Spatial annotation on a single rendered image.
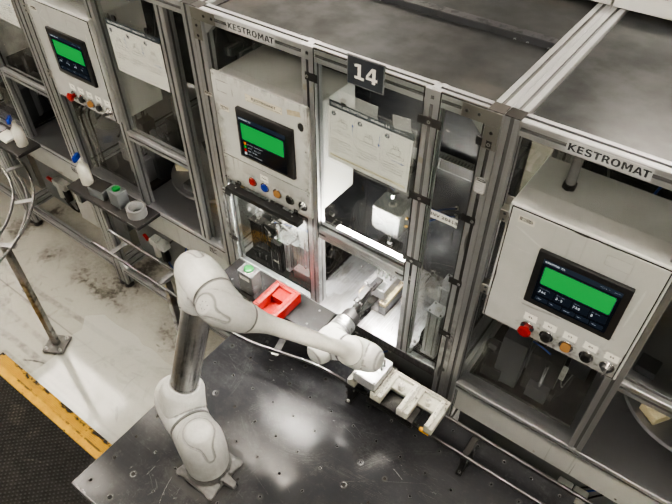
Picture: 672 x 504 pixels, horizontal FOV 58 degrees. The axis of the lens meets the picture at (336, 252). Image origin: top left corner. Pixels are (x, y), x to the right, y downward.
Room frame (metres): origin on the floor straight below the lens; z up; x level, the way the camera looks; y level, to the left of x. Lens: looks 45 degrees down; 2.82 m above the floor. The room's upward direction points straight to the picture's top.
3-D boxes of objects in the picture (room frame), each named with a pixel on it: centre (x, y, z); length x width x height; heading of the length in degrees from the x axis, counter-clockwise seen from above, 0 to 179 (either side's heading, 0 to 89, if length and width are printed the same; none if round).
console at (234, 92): (1.85, 0.19, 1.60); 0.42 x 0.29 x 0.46; 54
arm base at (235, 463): (1.01, 0.45, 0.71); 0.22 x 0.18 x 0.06; 54
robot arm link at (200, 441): (1.03, 0.47, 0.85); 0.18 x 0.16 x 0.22; 34
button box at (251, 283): (1.72, 0.35, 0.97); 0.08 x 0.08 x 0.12; 54
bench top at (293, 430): (0.95, 0.05, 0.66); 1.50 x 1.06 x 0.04; 54
